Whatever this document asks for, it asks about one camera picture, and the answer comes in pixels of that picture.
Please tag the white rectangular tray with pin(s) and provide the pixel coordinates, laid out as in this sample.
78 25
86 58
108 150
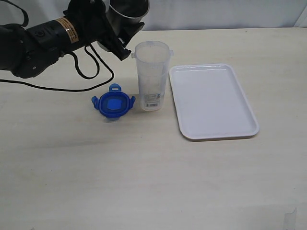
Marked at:
210 103

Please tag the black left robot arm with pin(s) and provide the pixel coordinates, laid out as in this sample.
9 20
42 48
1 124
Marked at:
27 52

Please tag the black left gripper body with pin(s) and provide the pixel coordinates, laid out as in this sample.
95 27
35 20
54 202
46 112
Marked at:
91 24

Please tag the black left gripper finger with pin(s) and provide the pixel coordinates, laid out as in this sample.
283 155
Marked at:
129 31

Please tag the clear tall plastic container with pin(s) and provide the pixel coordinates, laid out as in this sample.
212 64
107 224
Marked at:
152 62

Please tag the stainless steel cup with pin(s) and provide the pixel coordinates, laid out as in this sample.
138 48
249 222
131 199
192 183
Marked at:
122 12

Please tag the white backdrop curtain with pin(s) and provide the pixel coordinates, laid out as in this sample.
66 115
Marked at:
181 14

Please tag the blue plastic lid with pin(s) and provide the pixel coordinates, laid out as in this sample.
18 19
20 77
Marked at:
114 103

